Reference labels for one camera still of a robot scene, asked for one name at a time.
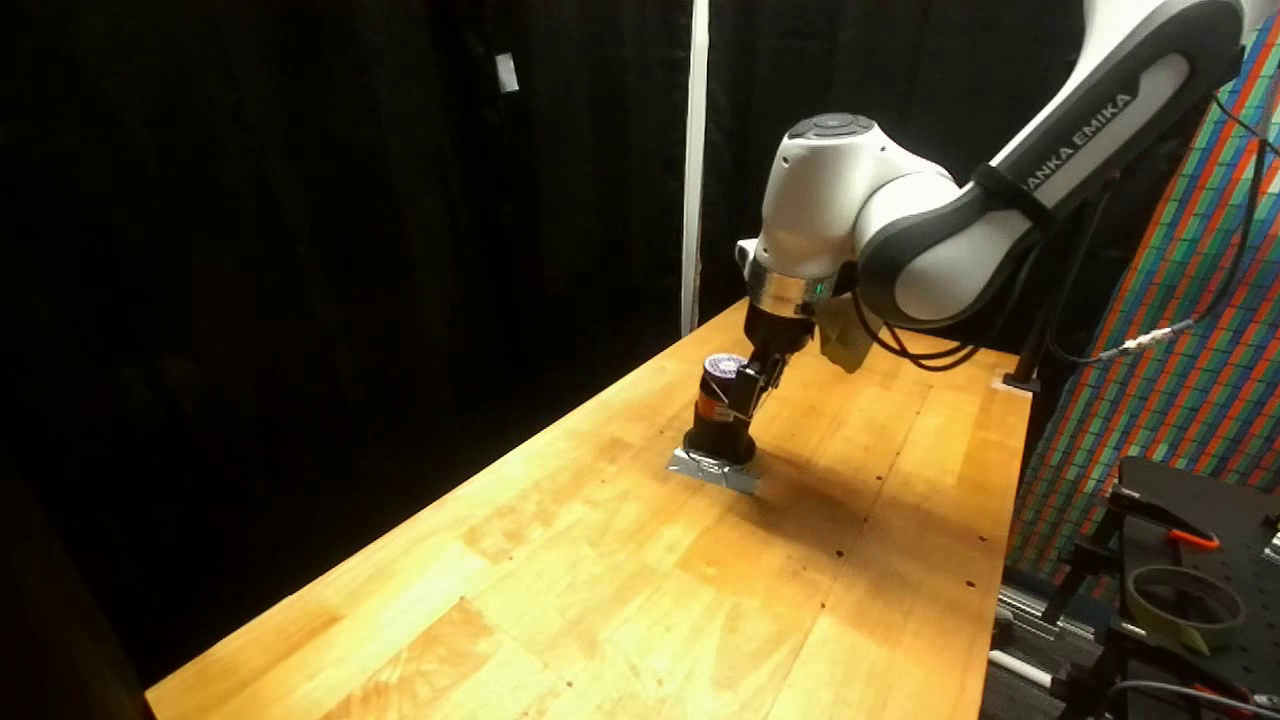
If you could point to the orange handled clamp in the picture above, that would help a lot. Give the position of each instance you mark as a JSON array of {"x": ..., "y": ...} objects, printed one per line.
[{"x": 1172, "y": 525}]

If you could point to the roll of tape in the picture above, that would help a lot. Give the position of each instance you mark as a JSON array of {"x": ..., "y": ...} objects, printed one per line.
[{"x": 1187, "y": 609}]

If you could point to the white vertical pole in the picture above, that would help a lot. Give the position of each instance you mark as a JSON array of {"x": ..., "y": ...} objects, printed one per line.
[{"x": 694, "y": 160}]

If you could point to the colourful patterned panel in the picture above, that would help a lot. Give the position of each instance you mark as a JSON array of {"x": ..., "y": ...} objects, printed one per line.
[{"x": 1187, "y": 361}]

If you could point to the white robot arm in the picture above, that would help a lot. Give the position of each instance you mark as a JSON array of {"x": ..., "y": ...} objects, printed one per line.
[{"x": 921, "y": 249}]

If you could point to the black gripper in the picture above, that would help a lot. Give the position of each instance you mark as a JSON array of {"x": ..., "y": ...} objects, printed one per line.
[{"x": 774, "y": 341}]

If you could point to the silver tape strip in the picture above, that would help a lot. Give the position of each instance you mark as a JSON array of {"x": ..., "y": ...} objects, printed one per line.
[{"x": 713, "y": 468}]

